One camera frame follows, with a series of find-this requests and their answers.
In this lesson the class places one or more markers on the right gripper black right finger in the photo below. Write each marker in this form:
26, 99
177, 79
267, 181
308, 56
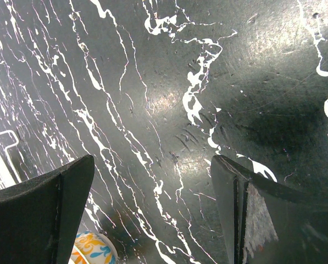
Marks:
266, 222

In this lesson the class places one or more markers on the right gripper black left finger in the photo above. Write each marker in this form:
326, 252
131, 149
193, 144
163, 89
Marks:
40, 217

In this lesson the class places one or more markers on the orange flower bowl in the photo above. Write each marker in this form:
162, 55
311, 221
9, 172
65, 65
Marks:
92, 248

